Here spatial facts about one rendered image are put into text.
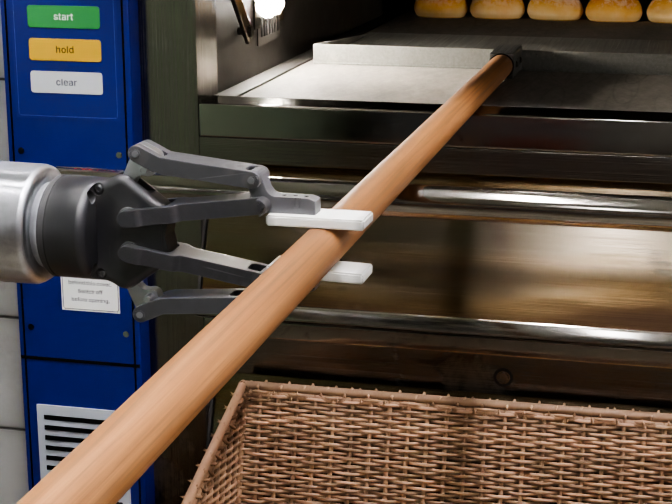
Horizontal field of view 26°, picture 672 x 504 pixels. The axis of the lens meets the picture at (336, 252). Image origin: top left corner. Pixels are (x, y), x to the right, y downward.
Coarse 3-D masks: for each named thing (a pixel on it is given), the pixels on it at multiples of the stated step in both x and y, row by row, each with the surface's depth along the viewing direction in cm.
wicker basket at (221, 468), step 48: (240, 384) 173; (288, 384) 172; (240, 432) 173; (288, 432) 172; (336, 432) 171; (384, 432) 170; (432, 432) 169; (480, 432) 167; (528, 432) 167; (576, 432) 165; (624, 432) 164; (192, 480) 158; (240, 480) 173; (288, 480) 172; (336, 480) 171; (384, 480) 170; (432, 480) 169; (480, 480) 167; (528, 480) 167
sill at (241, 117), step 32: (224, 96) 174; (224, 128) 170; (256, 128) 169; (288, 128) 168; (320, 128) 167; (352, 128) 166; (384, 128) 165; (416, 128) 164; (480, 128) 163; (512, 128) 162; (544, 128) 161; (576, 128) 160; (608, 128) 159; (640, 128) 159
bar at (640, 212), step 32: (160, 192) 133; (192, 192) 132; (224, 192) 132; (288, 192) 130; (320, 192) 130; (416, 192) 128; (448, 192) 127; (480, 192) 127; (512, 192) 126; (544, 192) 126; (576, 192) 126; (544, 224) 126; (576, 224) 125; (608, 224) 124; (640, 224) 124
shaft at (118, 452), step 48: (480, 96) 162; (432, 144) 134; (384, 192) 115; (336, 240) 100; (288, 288) 89; (240, 336) 80; (144, 384) 72; (192, 384) 72; (96, 432) 65; (144, 432) 66; (48, 480) 60; (96, 480) 61
